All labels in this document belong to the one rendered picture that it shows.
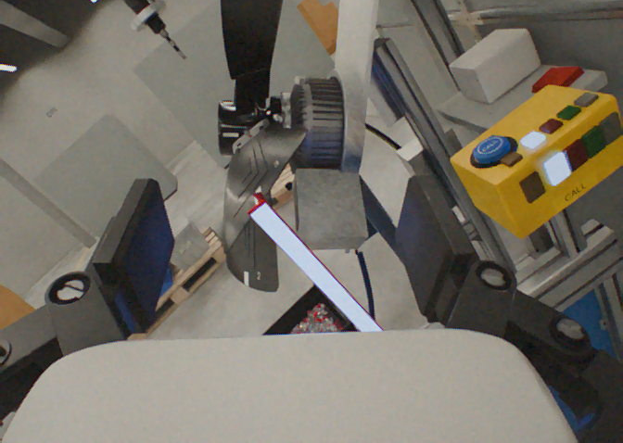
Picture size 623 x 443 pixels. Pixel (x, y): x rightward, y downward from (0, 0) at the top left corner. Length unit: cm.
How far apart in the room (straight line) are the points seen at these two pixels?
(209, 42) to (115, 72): 703
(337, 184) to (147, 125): 1223
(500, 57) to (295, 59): 557
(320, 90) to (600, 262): 56
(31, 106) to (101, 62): 239
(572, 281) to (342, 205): 40
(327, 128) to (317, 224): 19
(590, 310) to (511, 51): 61
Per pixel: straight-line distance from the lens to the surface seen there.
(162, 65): 618
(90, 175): 802
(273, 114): 78
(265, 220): 41
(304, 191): 73
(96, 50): 1308
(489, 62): 102
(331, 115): 76
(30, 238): 1438
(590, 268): 64
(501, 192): 43
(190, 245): 359
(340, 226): 71
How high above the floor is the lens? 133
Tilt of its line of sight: 25 degrees down
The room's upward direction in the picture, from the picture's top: 40 degrees counter-clockwise
